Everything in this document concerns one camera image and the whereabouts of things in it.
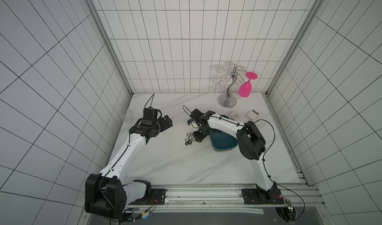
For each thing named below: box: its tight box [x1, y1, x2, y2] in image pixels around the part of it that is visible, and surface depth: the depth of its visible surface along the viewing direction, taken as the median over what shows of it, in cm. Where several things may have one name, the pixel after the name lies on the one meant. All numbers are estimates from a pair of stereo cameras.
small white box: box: [245, 109, 260, 121], surface depth 107 cm
